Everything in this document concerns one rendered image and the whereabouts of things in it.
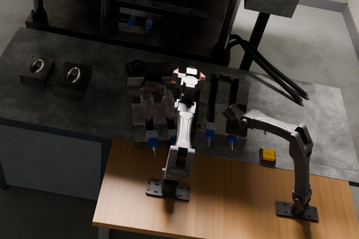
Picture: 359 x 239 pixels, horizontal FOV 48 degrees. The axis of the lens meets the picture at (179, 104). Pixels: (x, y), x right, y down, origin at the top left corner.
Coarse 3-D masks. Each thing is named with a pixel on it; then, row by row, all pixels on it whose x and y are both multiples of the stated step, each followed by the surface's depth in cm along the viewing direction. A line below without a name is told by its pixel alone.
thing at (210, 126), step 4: (208, 124) 200; (212, 124) 200; (208, 128) 199; (212, 128) 199; (208, 132) 198; (212, 132) 199; (208, 136) 197; (212, 136) 197; (208, 140) 196; (208, 144) 195
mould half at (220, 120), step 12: (204, 72) 235; (216, 72) 236; (204, 84) 218; (228, 84) 220; (240, 84) 221; (204, 96) 216; (216, 96) 217; (228, 96) 217; (240, 96) 218; (204, 108) 212; (216, 108) 213; (204, 120) 205; (216, 120) 207; (204, 132) 201; (216, 132) 201; (216, 144) 206; (228, 144) 205; (240, 144) 204
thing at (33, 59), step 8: (32, 56) 221; (40, 56) 222; (32, 64) 217; (40, 64) 220; (48, 64) 219; (24, 72) 212; (32, 72) 214; (40, 72) 214; (48, 72) 216; (24, 80) 213; (32, 80) 212; (40, 80) 211; (48, 80) 218
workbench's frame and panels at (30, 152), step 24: (0, 120) 199; (0, 144) 223; (24, 144) 221; (48, 144) 218; (72, 144) 216; (96, 144) 214; (0, 168) 240; (24, 168) 238; (48, 168) 235; (72, 168) 232; (96, 168) 230; (48, 192) 256; (72, 192) 252; (96, 192) 249
